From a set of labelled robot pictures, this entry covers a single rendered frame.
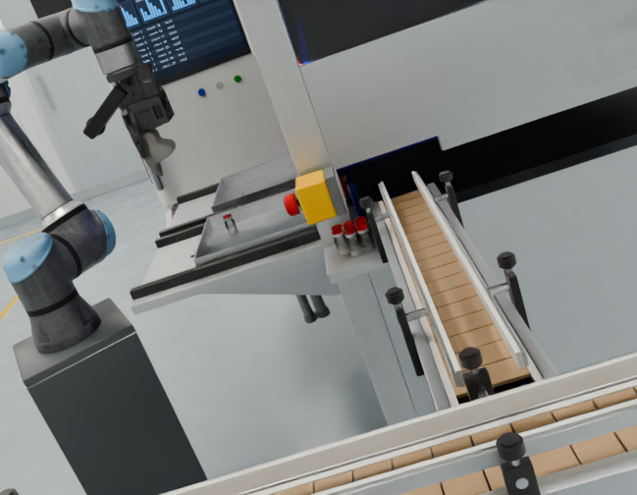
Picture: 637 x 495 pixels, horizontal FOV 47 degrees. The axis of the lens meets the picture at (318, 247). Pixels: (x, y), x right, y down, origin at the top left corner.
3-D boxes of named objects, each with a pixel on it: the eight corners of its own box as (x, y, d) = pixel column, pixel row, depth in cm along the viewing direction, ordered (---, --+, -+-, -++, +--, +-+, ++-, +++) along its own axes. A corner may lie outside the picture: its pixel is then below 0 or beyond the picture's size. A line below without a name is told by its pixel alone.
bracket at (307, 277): (343, 287, 155) (324, 232, 151) (344, 293, 152) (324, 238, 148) (194, 334, 158) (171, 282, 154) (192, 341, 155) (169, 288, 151)
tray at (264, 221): (350, 185, 168) (345, 171, 167) (360, 221, 143) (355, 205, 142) (212, 231, 170) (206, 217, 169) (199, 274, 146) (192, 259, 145)
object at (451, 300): (376, 248, 139) (350, 173, 133) (454, 224, 137) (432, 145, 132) (447, 492, 75) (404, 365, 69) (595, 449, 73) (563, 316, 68)
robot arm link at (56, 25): (11, 27, 136) (46, 13, 130) (55, 14, 144) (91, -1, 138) (29, 69, 139) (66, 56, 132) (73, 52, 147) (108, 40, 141)
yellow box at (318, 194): (345, 200, 133) (332, 164, 130) (347, 213, 126) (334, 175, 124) (305, 214, 133) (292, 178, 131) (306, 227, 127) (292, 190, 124)
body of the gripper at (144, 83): (170, 126, 137) (144, 64, 133) (128, 140, 138) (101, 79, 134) (176, 118, 145) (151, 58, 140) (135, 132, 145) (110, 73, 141)
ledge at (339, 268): (398, 234, 137) (395, 225, 136) (407, 260, 125) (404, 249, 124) (327, 256, 138) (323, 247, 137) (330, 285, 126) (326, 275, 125)
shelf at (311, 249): (343, 152, 205) (341, 145, 204) (366, 240, 139) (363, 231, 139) (184, 205, 209) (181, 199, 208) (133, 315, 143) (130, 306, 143)
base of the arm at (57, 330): (41, 361, 157) (20, 322, 153) (33, 341, 170) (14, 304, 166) (107, 328, 162) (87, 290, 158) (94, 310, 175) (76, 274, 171)
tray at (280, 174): (342, 149, 199) (338, 137, 198) (348, 176, 175) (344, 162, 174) (225, 189, 202) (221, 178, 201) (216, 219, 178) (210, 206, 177)
